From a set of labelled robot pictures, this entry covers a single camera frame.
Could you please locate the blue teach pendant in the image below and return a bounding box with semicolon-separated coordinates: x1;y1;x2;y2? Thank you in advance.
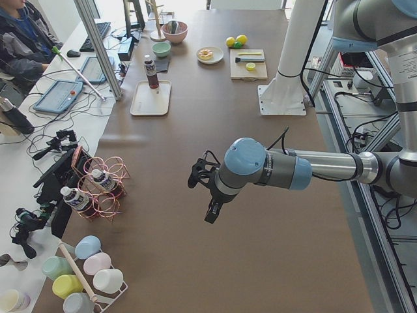
33;80;83;114
79;57;106;85

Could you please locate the seated person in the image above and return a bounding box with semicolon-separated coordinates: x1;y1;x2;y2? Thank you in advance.
1;0;63;89

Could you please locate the green cup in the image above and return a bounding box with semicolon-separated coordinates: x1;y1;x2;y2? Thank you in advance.
42;256;73;281

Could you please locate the white cup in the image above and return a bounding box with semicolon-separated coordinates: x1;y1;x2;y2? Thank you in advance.
93;269;124;294

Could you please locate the bottle in rack upper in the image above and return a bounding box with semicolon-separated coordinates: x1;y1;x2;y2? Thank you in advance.
91;169;117;192

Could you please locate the blue teach pendant far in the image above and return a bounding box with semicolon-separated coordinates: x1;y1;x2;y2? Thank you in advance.
79;57;106;85

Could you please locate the cream rectangular tray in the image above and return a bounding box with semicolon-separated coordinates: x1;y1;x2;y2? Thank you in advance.
130;80;171;116

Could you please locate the bottle in rack lower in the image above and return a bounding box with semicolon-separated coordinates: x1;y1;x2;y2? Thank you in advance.
60;186;96;218

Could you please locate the black thermos bottle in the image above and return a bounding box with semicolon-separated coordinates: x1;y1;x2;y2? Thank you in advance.
1;97;35;134

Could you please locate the pink bowl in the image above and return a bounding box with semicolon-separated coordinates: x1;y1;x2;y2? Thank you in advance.
162;20;188;44

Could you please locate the bottle in rack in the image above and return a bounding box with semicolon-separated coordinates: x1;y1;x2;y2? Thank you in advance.
91;169;117;192
60;186;96;218

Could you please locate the grey folded cloth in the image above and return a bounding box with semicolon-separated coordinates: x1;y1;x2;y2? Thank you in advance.
154;59;170;72

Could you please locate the dark juice bottle on tray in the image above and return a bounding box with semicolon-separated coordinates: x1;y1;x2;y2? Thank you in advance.
143;54;159;89

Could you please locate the glazed ring donut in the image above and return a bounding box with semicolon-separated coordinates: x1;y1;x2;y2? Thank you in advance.
197;49;213;60

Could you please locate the rose gold wire bottle rack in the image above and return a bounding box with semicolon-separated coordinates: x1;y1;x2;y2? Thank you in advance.
71;147;130;222

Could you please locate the white round plate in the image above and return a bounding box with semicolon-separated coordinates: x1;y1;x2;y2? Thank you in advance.
196;46;224;65

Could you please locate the white cup rack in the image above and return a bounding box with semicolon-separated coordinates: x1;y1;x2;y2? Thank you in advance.
58;239;128;312

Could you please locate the black tablet stand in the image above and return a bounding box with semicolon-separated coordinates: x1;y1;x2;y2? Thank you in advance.
33;147;89;239

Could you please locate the yellow cup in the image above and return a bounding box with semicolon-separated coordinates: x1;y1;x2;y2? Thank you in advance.
52;275;83;299

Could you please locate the cream cup on desk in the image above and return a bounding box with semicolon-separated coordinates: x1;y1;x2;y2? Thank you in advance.
1;289;31;312

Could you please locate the aluminium frame post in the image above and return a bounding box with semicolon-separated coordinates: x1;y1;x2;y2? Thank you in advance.
74;0;122;100

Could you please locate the green bowl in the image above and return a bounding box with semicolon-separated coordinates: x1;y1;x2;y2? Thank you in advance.
152;42;171;58

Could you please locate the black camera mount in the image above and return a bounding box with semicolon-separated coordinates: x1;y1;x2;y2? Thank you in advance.
32;130;78;160

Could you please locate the blue cup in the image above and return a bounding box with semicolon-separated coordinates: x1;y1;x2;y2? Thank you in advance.
75;235;101;260

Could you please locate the yellow lemon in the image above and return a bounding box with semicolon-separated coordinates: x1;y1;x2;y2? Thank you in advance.
225;37;236;48
236;35;248;45

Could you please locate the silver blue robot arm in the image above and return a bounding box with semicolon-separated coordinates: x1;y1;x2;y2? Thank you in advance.
188;1;416;223

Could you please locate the yellow plastic knife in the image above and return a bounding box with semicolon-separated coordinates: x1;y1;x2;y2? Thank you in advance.
238;52;262;55

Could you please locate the half lemon slice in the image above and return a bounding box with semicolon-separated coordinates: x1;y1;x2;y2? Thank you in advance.
245;63;256;71

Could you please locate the pink cup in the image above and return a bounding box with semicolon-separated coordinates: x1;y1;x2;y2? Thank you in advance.
83;252;111;276

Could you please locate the wooden mug tree stand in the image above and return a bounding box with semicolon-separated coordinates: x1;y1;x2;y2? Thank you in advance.
145;0;166;42

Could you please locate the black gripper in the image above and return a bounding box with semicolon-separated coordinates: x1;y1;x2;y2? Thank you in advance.
187;158;222;224

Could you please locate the grey cup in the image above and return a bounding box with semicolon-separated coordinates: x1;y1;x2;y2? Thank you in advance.
63;293;94;313

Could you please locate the black computer mouse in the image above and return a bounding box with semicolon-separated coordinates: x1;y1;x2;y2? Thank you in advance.
66;50;81;58

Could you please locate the blue teach pendant near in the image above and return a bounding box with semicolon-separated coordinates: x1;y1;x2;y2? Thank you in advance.
33;80;83;114

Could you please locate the wooden cutting board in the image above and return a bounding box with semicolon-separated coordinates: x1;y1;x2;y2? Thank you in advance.
230;49;268;80

